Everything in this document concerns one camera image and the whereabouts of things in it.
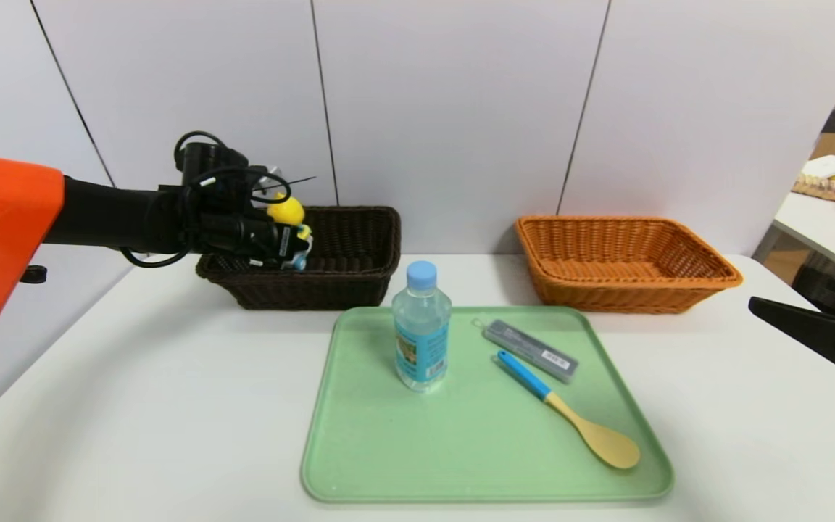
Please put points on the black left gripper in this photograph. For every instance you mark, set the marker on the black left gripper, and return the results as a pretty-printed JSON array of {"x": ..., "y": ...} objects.
[{"x": 285, "y": 247}]

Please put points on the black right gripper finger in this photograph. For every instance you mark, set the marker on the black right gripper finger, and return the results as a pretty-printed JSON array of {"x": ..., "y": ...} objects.
[{"x": 831, "y": 341}]

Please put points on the yellow duck toy car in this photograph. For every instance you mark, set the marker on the yellow duck toy car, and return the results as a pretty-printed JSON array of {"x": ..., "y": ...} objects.
[{"x": 287, "y": 212}]

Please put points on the clear bottle with blue cap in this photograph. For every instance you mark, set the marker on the clear bottle with blue cap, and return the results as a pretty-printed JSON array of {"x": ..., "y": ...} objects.
[{"x": 421, "y": 341}]

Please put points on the dark brown wicker basket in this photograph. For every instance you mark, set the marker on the dark brown wicker basket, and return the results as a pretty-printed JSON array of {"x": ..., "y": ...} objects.
[{"x": 359, "y": 283}]

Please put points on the orange wicker basket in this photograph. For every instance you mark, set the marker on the orange wicker basket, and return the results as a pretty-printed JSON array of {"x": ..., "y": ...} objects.
[{"x": 606, "y": 293}]

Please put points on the white side table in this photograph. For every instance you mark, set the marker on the white side table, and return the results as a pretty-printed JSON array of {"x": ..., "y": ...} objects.
[{"x": 823, "y": 221}]

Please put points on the brown egg tray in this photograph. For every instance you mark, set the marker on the brown egg tray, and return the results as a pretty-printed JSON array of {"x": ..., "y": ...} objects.
[{"x": 816, "y": 188}]

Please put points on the white flat item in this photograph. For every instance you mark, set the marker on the white flat item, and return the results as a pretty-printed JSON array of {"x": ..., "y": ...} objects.
[{"x": 823, "y": 167}]

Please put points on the light green plastic tray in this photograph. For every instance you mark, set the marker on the light green plastic tray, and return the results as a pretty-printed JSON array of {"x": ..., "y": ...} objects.
[{"x": 388, "y": 449}]

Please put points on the grey pencil lead case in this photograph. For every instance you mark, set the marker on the grey pencil lead case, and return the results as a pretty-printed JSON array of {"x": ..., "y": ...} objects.
[{"x": 526, "y": 346}]

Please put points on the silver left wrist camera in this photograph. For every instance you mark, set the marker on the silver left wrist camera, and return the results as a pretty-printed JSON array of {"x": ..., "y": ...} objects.
[{"x": 267, "y": 177}]

